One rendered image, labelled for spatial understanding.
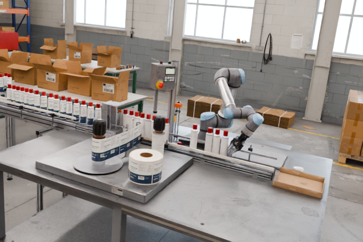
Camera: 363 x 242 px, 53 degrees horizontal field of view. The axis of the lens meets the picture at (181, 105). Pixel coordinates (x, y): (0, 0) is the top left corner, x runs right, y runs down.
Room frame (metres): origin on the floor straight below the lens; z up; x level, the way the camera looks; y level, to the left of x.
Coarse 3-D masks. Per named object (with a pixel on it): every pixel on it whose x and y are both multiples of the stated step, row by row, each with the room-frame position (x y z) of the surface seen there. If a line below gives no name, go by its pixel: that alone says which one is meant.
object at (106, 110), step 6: (102, 108) 2.67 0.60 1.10; (108, 108) 2.74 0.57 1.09; (114, 108) 2.68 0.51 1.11; (102, 114) 2.67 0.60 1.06; (108, 114) 2.74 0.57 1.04; (114, 114) 2.69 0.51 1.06; (108, 120) 2.67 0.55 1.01; (114, 120) 2.69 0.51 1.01; (108, 126) 2.67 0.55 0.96; (114, 126) 2.69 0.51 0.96; (108, 132) 2.64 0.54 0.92; (114, 132) 2.62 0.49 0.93; (120, 132) 2.68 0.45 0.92
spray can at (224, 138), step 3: (225, 132) 2.42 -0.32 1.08; (225, 135) 2.42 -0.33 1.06; (222, 138) 2.43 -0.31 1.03; (225, 138) 2.41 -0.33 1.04; (228, 138) 2.43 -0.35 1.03; (222, 141) 2.42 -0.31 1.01; (225, 141) 2.41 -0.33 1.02; (222, 144) 2.42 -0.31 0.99; (225, 144) 2.41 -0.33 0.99; (222, 147) 2.42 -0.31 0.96; (225, 147) 2.42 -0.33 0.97; (222, 150) 2.42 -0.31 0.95; (225, 150) 2.42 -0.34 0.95; (222, 153) 2.42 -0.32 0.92; (225, 153) 2.42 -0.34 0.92
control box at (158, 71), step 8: (152, 64) 2.71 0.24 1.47; (160, 64) 2.69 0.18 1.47; (168, 64) 2.72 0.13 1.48; (152, 72) 2.71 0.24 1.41; (160, 72) 2.67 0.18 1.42; (152, 80) 2.70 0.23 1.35; (160, 80) 2.67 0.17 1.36; (152, 88) 2.69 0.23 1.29; (160, 88) 2.67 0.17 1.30; (168, 88) 2.71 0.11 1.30
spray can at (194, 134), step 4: (196, 124) 2.53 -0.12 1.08; (196, 128) 2.52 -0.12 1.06; (192, 132) 2.51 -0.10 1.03; (196, 132) 2.51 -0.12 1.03; (192, 136) 2.51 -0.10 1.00; (196, 136) 2.51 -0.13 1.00; (192, 140) 2.51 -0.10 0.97; (196, 140) 2.51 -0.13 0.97; (192, 144) 2.51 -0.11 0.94; (196, 144) 2.52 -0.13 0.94; (196, 148) 2.53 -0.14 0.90
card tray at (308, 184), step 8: (280, 168) 2.39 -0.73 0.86; (280, 176) 2.31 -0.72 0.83; (288, 176) 2.33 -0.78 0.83; (296, 176) 2.34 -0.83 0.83; (304, 176) 2.33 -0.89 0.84; (312, 176) 2.31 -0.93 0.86; (280, 184) 2.14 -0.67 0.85; (288, 184) 2.12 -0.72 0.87; (296, 184) 2.21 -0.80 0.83; (304, 184) 2.22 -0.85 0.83; (312, 184) 2.23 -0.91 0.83; (320, 184) 2.24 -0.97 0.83; (304, 192) 2.08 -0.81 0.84; (312, 192) 2.06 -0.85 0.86; (320, 192) 2.04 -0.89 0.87
